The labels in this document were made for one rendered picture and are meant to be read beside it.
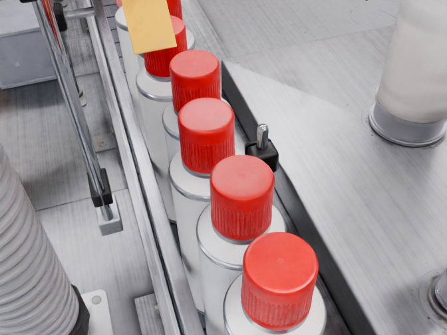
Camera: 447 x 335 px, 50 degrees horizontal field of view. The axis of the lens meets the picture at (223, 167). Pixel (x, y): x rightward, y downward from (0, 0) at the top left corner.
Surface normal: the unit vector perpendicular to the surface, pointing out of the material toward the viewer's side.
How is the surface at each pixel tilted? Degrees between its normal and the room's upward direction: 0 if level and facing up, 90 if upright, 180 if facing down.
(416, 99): 88
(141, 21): 46
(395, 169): 0
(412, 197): 0
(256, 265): 2
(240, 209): 90
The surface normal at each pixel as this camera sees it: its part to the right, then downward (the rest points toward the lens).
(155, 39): 0.21, 0.02
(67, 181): -0.02, -0.68
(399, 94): -0.74, 0.48
